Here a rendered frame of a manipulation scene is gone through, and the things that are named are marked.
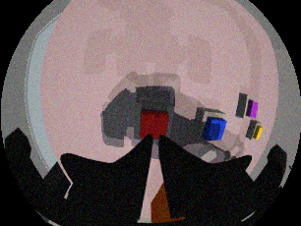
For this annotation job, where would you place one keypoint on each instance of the yellow button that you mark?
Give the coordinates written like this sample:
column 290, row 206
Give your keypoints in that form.
column 255, row 130

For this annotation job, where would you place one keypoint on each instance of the red button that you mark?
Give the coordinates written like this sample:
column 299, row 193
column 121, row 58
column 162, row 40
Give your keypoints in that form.
column 153, row 117

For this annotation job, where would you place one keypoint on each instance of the blue button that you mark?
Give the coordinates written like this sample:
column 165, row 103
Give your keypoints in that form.
column 209, row 125

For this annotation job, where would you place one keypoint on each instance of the purple button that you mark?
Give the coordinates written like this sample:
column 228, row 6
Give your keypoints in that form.
column 247, row 107

